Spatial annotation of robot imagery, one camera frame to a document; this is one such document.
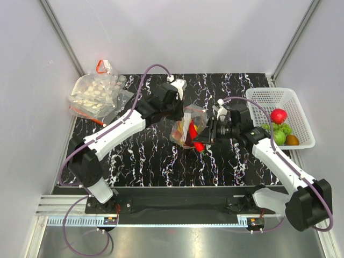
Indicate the brown kiwi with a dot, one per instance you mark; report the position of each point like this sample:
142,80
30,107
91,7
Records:
291,140

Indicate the green grapes bunch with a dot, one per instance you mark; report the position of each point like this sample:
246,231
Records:
283,127

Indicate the watermelon slice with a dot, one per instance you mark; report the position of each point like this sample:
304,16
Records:
178,135

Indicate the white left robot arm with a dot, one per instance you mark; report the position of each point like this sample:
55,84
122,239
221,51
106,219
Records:
87,154

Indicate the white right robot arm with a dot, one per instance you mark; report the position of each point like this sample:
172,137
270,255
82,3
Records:
307,201

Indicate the white plastic basket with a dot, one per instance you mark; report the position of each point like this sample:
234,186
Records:
266,100

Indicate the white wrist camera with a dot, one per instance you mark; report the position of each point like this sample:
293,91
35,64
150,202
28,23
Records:
220,110
179,84

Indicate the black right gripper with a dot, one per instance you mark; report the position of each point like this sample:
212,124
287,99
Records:
210,134

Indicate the green cabbage ball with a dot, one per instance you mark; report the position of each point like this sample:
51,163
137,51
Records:
279,137

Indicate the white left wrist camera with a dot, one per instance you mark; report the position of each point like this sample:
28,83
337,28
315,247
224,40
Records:
179,84

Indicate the red chili pepper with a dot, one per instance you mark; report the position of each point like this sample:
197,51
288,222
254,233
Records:
193,135

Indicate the red apple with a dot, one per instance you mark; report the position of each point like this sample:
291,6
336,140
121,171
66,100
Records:
278,116

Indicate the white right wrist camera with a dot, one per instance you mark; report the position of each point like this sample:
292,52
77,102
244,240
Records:
220,110

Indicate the orange bag loop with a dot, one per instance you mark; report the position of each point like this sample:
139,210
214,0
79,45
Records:
103,67

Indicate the pile of spare bags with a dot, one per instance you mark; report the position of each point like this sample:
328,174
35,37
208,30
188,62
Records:
99,97

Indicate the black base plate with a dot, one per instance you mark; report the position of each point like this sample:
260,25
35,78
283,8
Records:
234,200

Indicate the clear orange-zip bag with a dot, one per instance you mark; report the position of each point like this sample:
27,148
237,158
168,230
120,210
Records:
199,117

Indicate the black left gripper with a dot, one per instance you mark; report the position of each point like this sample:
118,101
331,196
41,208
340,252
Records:
180,113

